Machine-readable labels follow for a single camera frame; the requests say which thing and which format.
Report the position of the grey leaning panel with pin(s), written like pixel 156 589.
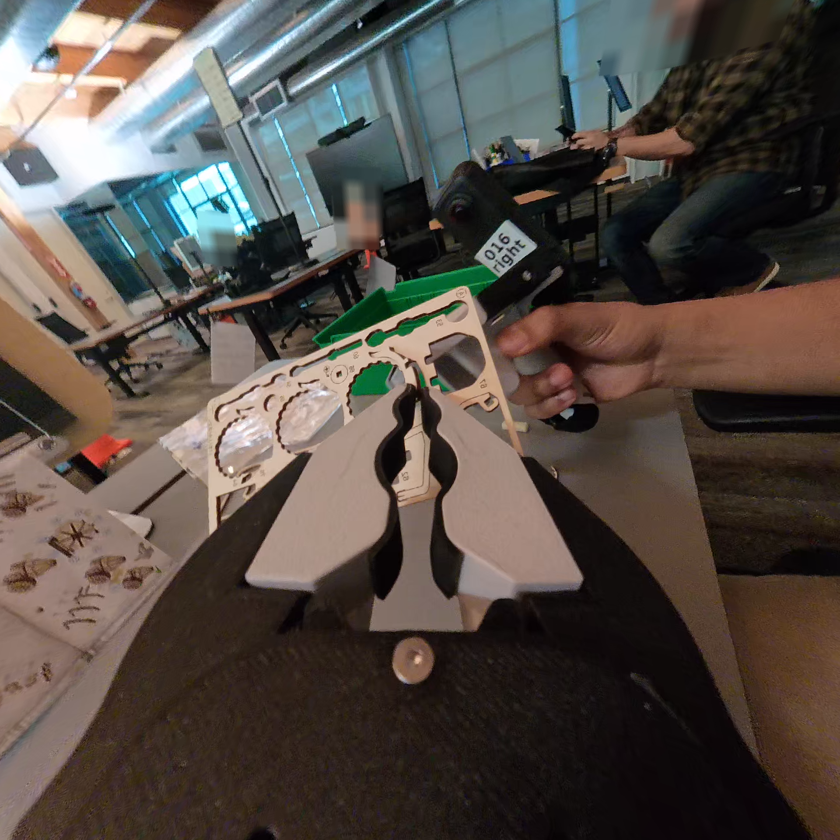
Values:
pixel 233 351

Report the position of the large black monitor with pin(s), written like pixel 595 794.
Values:
pixel 358 170

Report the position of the large clear plastic sleeve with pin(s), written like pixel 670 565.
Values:
pixel 190 439

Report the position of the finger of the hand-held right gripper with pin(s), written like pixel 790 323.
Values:
pixel 463 361

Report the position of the instruction booklet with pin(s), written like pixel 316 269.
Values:
pixel 65 590

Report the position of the black panel with tan back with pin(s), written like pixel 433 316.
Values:
pixel 65 367

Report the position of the person's right hand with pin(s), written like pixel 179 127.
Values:
pixel 604 348

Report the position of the green bin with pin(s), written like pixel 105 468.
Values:
pixel 426 292

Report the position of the wooden sheet with scalloped cutouts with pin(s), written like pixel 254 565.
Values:
pixel 328 374

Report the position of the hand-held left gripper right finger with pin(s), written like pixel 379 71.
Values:
pixel 512 525

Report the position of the person's right forearm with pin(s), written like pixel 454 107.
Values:
pixel 754 341

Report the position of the grey desk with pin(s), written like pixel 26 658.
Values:
pixel 623 472

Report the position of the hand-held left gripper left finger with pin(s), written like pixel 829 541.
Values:
pixel 315 525

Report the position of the wooden top background desk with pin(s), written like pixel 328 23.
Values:
pixel 289 279

